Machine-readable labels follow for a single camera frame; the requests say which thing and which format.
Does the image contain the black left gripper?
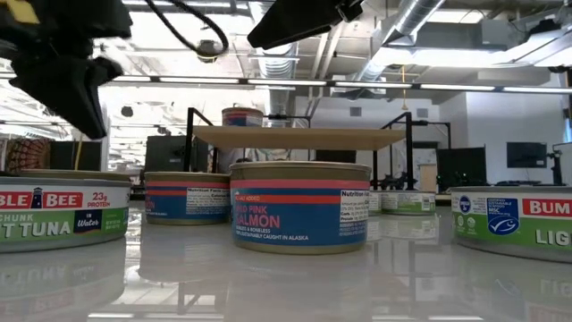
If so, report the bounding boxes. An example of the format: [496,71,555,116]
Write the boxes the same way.
[0,0,134,140]

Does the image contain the light tuna can green label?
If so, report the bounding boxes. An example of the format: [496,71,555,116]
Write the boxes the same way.
[450,185,572,264]
[0,175,133,254]
[369,191,384,216]
[380,191,437,216]

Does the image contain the wooden shelf black metal legs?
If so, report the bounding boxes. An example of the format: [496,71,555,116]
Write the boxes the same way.
[181,106,416,208]

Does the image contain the black monitor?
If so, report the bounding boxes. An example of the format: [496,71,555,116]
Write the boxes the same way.
[315,149,358,165]
[48,140,103,172]
[436,146,488,188]
[144,135,210,174]

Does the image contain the patterned orange tapestry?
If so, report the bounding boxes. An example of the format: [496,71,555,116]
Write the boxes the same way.
[3,136,54,176]

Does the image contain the long ceiling light strip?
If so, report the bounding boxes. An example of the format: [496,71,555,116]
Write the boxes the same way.
[0,73,572,95]

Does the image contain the pale plastic sheet cover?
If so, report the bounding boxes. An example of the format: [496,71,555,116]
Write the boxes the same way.
[217,148,296,165]

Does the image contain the beige cardboard box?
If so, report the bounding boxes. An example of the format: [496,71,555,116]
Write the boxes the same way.
[417,162,439,193]

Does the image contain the white work surface sheet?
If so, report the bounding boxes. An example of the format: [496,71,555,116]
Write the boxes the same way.
[0,199,572,322]

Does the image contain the yellow hanging cable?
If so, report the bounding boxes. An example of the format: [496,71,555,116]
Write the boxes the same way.
[73,133,85,174]

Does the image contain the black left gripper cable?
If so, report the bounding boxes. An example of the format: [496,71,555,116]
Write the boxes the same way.
[143,0,231,58]

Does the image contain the yellow cable tag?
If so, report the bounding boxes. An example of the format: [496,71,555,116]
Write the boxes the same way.
[6,0,40,24]

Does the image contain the black ceiling dome camera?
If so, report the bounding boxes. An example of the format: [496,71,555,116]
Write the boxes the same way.
[195,38,221,64]

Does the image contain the large silver ceiling duct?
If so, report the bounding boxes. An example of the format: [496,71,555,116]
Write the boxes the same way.
[352,0,448,84]

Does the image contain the black wall screen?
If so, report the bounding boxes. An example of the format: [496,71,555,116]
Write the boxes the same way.
[506,141,549,170]

